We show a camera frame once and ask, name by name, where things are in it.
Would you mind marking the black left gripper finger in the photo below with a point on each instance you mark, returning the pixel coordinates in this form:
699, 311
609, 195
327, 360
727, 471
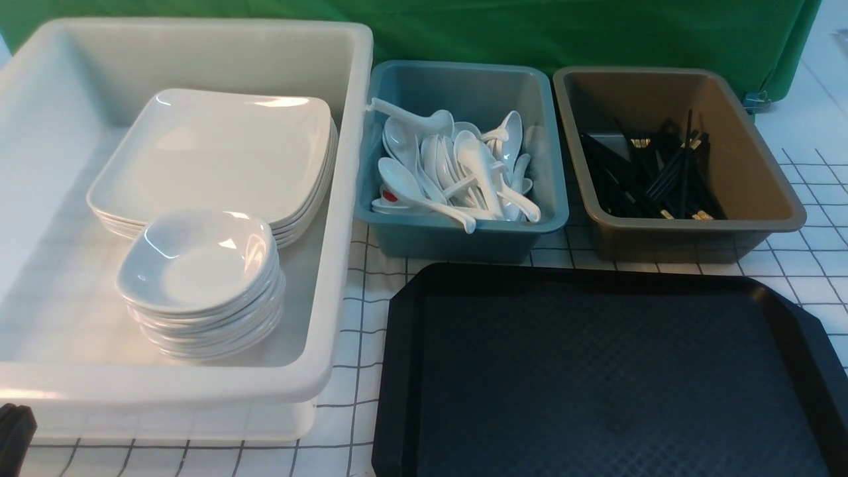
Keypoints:
17, 430

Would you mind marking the large white square plate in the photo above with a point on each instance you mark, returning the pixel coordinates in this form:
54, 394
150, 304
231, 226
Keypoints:
192, 149

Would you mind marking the large white plastic tub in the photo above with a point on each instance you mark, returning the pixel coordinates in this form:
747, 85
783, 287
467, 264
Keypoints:
70, 351

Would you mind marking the stack of white bowls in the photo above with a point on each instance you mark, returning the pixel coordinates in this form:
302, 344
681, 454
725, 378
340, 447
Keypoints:
204, 285

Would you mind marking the stack of white square plates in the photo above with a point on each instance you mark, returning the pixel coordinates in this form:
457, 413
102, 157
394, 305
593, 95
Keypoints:
284, 235

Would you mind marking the white spoon front of pile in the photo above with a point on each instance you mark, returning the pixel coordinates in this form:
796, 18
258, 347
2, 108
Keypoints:
402, 183

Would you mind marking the white spoon of pile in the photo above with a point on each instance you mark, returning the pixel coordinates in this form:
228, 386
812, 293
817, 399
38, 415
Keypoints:
402, 183
440, 122
469, 152
508, 138

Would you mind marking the black serving tray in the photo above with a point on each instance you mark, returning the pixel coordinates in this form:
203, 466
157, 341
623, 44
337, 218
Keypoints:
496, 370

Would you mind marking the white spoon top of pile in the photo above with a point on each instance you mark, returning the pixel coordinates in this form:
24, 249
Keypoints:
440, 122

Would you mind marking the white spoon centre of pile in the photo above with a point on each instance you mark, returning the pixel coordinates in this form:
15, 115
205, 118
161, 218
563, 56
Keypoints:
469, 152

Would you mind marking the teal plastic bin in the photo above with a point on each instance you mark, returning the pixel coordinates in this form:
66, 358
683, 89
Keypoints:
482, 94

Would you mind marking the white spoon right of pile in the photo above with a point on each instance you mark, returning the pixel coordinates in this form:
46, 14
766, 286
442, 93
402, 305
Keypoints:
508, 138

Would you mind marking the black chopsticks pile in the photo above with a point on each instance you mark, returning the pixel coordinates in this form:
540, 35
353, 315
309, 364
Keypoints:
660, 174

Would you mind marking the brown plastic bin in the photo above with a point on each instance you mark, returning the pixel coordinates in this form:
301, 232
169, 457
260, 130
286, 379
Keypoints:
742, 171

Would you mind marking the checkered white tablecloth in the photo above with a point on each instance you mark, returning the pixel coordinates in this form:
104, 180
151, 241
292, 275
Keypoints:
807, 133

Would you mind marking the green cloth backdrop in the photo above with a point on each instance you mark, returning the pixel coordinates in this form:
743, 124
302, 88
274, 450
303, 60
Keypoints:
755, 45

